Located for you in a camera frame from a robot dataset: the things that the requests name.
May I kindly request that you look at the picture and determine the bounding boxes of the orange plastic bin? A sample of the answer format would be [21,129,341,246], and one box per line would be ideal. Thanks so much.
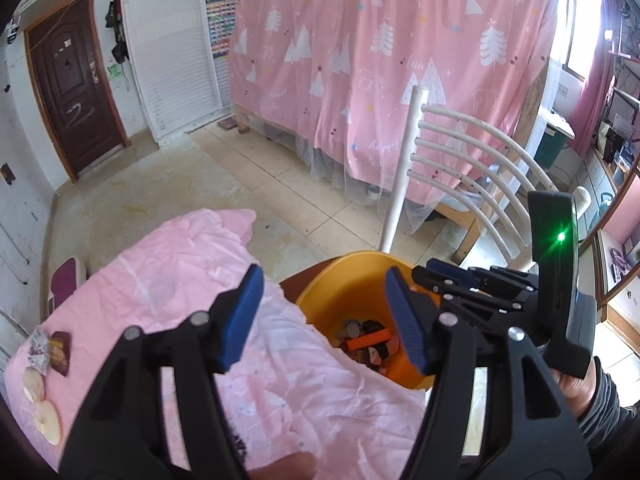
[295,251,441,391]

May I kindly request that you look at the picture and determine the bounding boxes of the orange plastic piece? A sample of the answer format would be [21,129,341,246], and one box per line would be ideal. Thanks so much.
[347,330,392,352]

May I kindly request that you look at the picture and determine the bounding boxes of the pink window curtain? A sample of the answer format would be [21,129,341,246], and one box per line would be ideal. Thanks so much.
[565,10,631,156]

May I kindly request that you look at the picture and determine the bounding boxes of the person's right forearm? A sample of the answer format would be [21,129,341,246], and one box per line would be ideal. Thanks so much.
[575,370,640,480]

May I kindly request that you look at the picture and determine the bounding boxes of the white mosquito net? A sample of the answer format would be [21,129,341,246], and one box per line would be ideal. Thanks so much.
[295,135,441,233]

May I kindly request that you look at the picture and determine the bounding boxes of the crumpled white plastic wrapper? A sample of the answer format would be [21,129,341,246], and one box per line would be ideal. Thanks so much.
[26,327,51,375]

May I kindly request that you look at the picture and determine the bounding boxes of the dark brown door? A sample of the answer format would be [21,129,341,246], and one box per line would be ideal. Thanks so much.
[24,0,128,183]

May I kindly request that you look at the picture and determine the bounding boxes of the window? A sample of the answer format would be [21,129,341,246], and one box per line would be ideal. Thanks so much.
[555,0,608,81]

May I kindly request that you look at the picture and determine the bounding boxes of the cream round pastry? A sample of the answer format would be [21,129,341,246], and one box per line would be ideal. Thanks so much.
[23,366,46,403]
[32,400,62,445]

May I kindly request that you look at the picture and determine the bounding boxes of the brown snack packet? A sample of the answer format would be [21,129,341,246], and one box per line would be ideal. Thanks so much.
[50,331,72,376]

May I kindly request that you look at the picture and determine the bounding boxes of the hanging black bags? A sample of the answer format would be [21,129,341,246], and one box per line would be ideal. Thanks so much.
[105,0,130,63]

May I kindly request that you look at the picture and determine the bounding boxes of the white metal chair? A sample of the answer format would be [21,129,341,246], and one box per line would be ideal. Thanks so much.
[379,86,593,271]

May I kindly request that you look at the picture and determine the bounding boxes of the pink tree-print curtain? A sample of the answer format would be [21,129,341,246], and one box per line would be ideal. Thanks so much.
[227,0,558,233]

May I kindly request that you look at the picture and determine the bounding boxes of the person's right hand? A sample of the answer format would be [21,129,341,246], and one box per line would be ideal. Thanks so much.
[550,355,603,418]

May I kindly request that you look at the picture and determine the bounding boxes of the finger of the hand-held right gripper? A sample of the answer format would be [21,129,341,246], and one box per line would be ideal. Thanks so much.
[411,266,540,331]
[425,258,541,291]

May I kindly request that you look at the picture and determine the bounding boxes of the green bin with white lid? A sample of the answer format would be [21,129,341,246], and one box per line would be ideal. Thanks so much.
[532,110,576,171]

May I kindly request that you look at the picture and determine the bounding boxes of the person's left hand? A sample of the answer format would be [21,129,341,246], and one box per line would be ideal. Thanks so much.
[247,452,316,480]

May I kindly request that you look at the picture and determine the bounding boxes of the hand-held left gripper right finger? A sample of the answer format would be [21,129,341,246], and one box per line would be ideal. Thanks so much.
[384,266,591,480]

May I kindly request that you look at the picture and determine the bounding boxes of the cluttered wooden shelf unit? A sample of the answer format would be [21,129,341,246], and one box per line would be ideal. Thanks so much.
[592,35,640,311]

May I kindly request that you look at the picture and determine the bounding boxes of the purple bathroom scale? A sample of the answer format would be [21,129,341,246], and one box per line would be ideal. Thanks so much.
[48,257,87,311]

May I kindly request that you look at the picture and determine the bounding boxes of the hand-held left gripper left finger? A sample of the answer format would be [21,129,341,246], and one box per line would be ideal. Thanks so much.
[59,264,265,480]

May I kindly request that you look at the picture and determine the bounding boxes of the colourful chart poster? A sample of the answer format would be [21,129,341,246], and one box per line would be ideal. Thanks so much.
[207,0,236,58]

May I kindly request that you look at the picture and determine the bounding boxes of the white louvered wardrobe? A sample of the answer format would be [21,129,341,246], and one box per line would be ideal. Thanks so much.
[119,0,236,142]

